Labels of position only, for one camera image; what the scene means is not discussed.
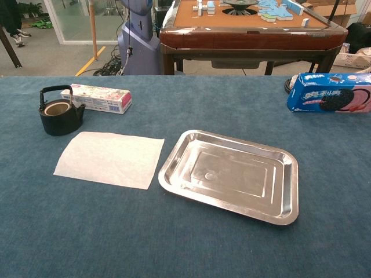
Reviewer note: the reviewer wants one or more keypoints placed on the white paper sheet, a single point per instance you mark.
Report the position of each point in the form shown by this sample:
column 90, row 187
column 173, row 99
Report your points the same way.
column 110, row 159

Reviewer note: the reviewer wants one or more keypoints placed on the rectangular metal tray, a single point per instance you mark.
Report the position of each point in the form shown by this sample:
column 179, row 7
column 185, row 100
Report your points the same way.
column 232, row 173

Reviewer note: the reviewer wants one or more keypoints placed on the floral cling film box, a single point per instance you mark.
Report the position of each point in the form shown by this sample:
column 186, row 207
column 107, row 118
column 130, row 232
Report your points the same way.
column 101, row 101

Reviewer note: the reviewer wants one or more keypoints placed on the brown mahjong table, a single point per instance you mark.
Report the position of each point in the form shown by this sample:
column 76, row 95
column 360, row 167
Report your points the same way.
column 246, row 37

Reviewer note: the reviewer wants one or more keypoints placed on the small group of mahjong tiles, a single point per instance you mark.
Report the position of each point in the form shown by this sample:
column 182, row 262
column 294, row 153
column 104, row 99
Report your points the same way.
column 207, row 7

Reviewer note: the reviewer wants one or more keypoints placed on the blue felt table cover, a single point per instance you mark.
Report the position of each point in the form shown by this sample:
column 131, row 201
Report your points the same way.
column 87, row 231

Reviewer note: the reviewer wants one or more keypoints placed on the blue Oreo cookie box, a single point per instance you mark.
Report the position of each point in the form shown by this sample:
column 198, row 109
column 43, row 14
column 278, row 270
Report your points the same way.
column 319, row 98

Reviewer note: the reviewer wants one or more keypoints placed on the orange wooden pole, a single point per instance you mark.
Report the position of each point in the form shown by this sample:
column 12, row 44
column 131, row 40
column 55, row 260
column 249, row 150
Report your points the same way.
column 92, row 29

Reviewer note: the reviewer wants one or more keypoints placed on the black mahjong centre dial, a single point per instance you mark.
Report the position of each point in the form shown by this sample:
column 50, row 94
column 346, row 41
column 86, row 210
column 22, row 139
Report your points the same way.
column 240, row 4

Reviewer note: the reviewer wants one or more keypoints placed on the pile of blue mahjong tiles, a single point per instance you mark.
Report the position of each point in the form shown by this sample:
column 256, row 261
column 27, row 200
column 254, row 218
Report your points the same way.
column 275, row 13

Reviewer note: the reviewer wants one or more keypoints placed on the white framed glass partition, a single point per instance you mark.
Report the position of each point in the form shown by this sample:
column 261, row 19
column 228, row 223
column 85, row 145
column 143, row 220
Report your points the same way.
column 75, row 17

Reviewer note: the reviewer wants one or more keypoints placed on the single blue mahjong tile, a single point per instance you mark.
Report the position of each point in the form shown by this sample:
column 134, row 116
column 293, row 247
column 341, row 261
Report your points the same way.
column 305, row 22

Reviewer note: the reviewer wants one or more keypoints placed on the white plastic basket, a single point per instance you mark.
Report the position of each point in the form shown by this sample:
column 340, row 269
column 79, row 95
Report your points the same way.
column 350, row 60

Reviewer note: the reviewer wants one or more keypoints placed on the green item on floor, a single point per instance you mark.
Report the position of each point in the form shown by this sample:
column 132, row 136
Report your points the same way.
column 42, row 23

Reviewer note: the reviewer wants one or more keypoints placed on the black tripod stand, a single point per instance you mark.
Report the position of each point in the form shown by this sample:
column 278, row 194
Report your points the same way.
column 334, row 13

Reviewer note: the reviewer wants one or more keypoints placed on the black slanted table leg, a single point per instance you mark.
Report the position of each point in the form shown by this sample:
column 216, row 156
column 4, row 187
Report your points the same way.
column 10, row 49

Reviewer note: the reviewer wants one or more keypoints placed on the row of potted plants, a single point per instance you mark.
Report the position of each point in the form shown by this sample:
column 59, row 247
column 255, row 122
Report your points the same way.
column 32, row 10

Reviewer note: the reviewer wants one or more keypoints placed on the black bag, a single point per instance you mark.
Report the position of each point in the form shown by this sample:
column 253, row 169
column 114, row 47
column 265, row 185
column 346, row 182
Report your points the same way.
column 359, row 34

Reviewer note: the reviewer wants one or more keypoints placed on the cardboard box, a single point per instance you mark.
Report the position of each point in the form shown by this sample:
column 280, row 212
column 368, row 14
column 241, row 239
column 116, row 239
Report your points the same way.
column 345, row 10

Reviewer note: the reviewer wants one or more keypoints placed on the person in black trousers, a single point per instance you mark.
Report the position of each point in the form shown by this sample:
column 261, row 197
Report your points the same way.
column 11, row 17

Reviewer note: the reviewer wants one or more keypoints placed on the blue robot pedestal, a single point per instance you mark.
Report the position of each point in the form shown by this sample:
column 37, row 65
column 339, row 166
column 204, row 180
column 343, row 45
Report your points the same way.
column 139, row 52

